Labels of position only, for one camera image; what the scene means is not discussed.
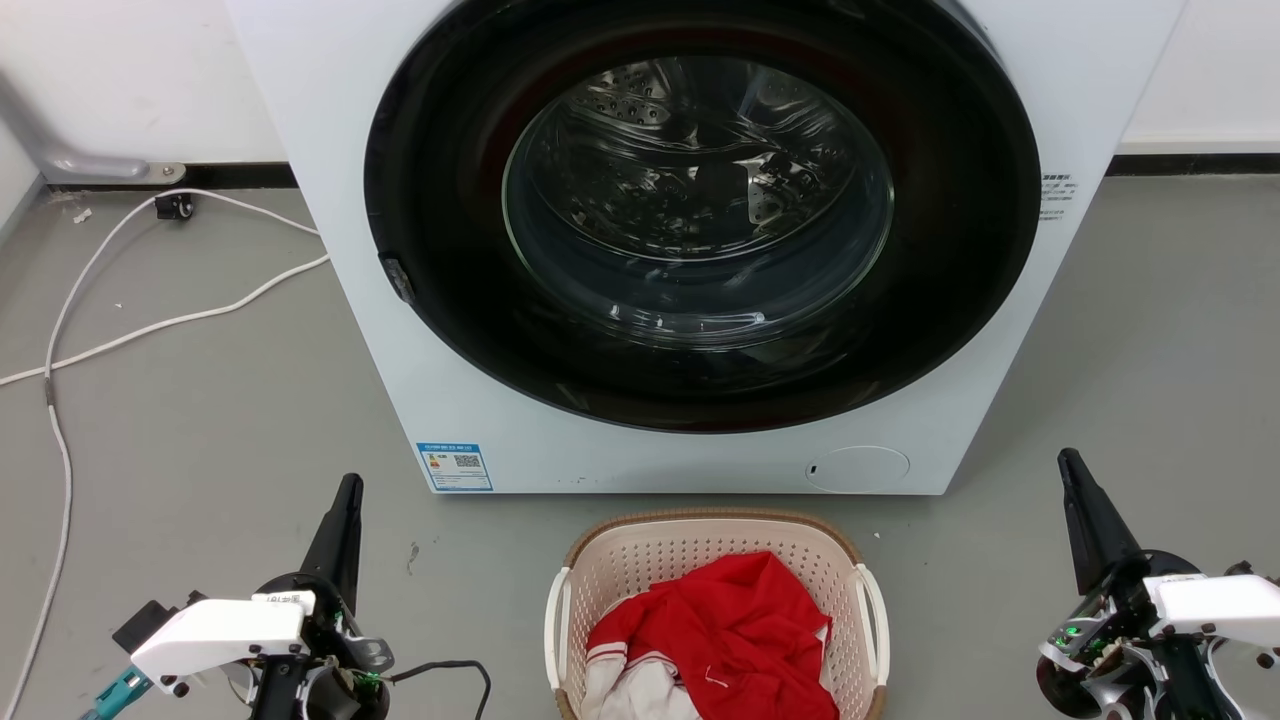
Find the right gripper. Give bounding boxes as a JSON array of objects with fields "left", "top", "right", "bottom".
[{"left": 1036, "top": 447, "right": 1280, "bottom": 720}]

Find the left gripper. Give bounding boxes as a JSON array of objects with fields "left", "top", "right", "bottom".
[{"left": 130, "top": 473, "right": 395, "bottom": 720}]

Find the beige plastic laundry basket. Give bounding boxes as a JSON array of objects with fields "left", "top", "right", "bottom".
[{"left": 544, "top": 508, "right": 891, "bottom": 720}]

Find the blue energy label sticker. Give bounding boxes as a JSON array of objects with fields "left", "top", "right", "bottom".
[{"left": 416, "top": 442, "right": 494, "bottom": 493}]

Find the small black box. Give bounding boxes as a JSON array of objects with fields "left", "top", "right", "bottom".
[{"left": 111, "top": 592, "right": 207, "bottom": 654}]

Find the round white filter cover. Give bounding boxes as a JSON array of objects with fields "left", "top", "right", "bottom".
[{"left": 805, "top": 445, "right": 911, "bottom": 494}]

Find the teal plastic connector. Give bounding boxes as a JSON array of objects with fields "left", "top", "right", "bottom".
[{"left": 78, "top": 667, "right": 153, "bottom": 720}]

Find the white garment with red stripes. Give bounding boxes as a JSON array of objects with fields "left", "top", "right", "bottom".
[{"left": 581, "top": 643, "right": 701, "bottom": 720}]

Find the round black glass washer door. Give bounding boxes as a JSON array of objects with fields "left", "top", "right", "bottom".
[{"left": 363, "top": 0, "right": 1043, "bottom": 434}]

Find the white front-load washing machine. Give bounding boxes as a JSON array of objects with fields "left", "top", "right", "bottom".
[{"left": 224, "top": 0, "right": 1188, "bottom": 497}]

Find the grey drain pipe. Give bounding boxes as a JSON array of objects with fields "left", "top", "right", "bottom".
[{"left": 0, "top": 68, "right": 188, "bottom": 187}]

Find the white hose cable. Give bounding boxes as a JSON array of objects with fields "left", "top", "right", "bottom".
[{"left": 0, "top": 253, "right": 332, "bottom": 389}]

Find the long white power cable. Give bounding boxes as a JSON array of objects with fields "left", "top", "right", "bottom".
[{"left": 0, "top": 187, "right": 323, "bottom": 720}]

